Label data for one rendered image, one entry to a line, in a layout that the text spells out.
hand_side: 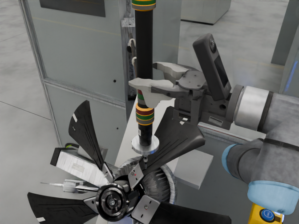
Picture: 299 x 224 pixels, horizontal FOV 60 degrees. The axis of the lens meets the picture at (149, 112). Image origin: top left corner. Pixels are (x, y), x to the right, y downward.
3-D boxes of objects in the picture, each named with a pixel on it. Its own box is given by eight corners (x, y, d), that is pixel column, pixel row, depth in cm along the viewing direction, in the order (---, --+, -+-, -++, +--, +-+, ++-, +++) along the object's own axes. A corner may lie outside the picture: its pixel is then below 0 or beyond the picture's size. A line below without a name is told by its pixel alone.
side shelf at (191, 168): (156, 139, 163) (156, 136, 161) (212, 159, 149) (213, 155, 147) (137, 164, 146) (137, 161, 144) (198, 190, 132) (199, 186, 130)
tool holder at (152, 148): (130, 132, 71) (128, 102, 65) (155, 130, 71) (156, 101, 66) (132, 156, 63) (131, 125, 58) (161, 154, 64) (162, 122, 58)
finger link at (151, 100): (127, 110, 52) (172, 113, 51) (125, 84, 49) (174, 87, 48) (129, 101, 55) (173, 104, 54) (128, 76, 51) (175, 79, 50)
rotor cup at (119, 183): (105, 206, 94) (84, 215, 82) (117, 168, 95) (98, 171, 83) (139, 224, 89) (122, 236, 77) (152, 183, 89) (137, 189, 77)
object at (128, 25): (122, 36, 118) (120, 17, 113) (137, 36, 119) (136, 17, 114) (123, 45, 110) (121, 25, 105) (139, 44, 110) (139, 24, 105)
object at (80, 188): (115, 195, 97) (42, 185, 109) (115, 189, 97) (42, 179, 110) (112, 196, 95) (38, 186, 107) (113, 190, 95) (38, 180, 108)
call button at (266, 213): (262, 210, 96) (263, 206, 95) (273, 214, 94) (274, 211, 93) (260, 218, 93) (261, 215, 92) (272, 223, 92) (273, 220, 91)
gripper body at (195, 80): (168, 118, 53) (228, 137, 48) (171, 81, 48) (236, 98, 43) (183, 100, 58) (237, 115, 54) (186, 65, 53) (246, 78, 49)
